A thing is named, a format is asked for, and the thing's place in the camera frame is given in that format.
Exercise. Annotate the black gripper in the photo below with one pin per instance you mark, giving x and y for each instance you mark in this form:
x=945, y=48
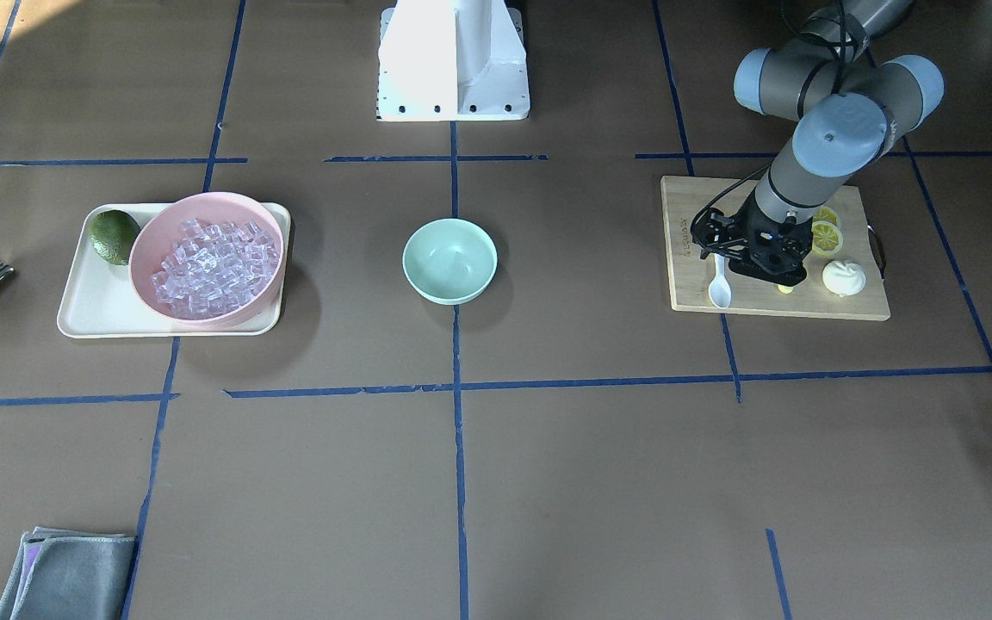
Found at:
x=750, y=242

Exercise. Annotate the white plastic spoon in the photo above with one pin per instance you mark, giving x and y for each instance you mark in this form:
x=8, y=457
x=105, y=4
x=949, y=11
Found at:
x=719, y=290

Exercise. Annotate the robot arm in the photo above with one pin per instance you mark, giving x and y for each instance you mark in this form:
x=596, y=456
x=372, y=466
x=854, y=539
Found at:
x=846, y=117

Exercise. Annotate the mint green bowl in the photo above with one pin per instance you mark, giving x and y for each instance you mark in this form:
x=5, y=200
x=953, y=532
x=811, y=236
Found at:
x=450, y=261

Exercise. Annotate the clear ice cubes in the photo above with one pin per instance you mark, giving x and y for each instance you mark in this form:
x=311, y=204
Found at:
x=215, y=269

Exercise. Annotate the pink bowl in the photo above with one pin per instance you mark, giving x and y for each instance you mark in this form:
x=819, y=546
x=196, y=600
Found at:
x=155, y=243

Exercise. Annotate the lower lemon slice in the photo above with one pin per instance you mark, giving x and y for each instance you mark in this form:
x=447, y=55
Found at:
x=827, y=238

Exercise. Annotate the lemon slice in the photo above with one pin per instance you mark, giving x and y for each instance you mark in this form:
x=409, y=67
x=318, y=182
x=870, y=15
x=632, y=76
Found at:
x=827, y=214
x=827, y=238

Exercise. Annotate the upper lemon slice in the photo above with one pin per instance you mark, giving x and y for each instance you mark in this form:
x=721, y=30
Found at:
x=827, y=214

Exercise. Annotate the white steamed bun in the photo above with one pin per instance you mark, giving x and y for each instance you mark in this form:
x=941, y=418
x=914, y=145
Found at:
x=845, y=279

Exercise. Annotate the bamboo cutting board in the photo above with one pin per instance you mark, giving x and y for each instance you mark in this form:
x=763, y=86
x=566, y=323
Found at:
x=689, y=275

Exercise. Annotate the green lime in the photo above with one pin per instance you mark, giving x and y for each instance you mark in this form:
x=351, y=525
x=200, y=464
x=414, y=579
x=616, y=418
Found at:
x=112, y=234

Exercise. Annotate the beige plastic tray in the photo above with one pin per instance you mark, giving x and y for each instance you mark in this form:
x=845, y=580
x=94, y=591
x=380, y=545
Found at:
x=99, y=299

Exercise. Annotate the folded grey cloth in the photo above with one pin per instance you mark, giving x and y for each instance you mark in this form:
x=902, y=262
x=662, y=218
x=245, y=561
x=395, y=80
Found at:
x=66, y=574

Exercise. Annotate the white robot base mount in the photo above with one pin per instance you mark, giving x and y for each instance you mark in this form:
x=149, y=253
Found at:
x=444, y=61

